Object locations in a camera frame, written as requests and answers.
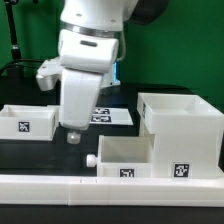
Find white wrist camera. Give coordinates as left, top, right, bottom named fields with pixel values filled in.
left=36, top=57, right=63, bottom=91

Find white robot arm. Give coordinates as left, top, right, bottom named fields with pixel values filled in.
left=58, top=0, right=169, bottom=144

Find white fiducial marker board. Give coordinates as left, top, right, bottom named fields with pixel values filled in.
left=88, top=107, right=133, bottom=125

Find white drawer tray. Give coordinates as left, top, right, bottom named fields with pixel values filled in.
left=0, top=105, right=58, bottom=141
left=86, top=135, right=152, bottom=178

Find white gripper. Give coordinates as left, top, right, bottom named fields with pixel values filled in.
left=59, top=69, right=102, bottom=144

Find black cables at base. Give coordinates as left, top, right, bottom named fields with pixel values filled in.
left=0, top=58, right=46, bottom=77

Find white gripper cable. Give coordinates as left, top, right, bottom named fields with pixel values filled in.
left=115, top=31, right=127, bottom=63

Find white rear drawer tray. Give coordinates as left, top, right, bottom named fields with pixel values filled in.
left=0, top=105, right=58, bottom=141

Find black camera stand pole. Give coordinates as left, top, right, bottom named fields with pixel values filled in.
left=2, top=0, right=24, bottom=78

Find white drawer cabinet box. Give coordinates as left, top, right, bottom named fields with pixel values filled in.
left=137, top=93, right=224, bottom=179

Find white front drawer tray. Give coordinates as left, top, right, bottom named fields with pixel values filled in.
left=86, top=135, right=152, bottom=178

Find white L-shaped table fence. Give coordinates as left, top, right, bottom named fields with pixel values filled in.
left=0, top=168, right=224, bottom=208

